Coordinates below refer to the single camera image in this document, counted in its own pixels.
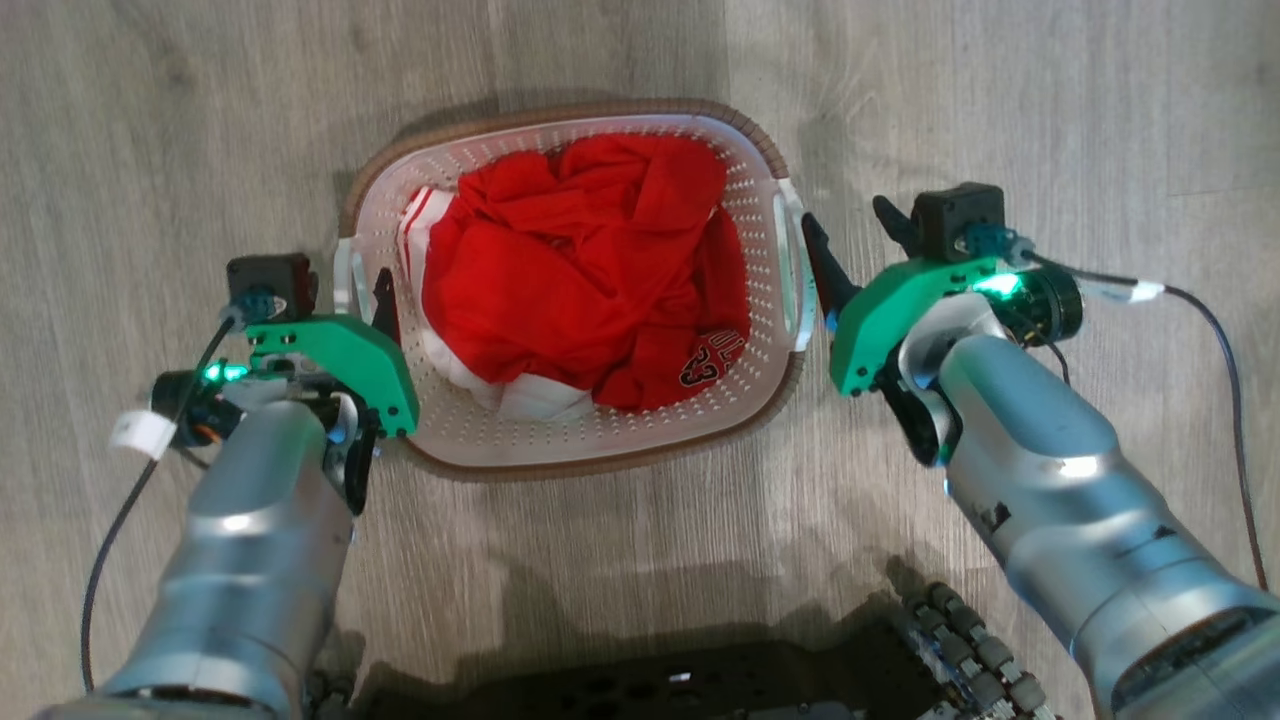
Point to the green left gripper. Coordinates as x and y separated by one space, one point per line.
350 350

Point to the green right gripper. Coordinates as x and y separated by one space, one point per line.
880 310

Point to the white perforated laundry basket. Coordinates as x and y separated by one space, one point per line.
600 440

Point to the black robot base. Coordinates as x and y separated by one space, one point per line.
650 685

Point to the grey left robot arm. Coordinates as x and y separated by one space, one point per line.
250 560

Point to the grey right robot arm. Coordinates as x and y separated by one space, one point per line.
1060 470

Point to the grey roller omni wheel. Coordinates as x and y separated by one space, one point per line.
975 655

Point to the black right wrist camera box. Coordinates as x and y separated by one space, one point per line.
955 220

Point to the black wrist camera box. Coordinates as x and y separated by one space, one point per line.
270 283
955 220

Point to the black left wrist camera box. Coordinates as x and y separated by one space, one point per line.
270 283

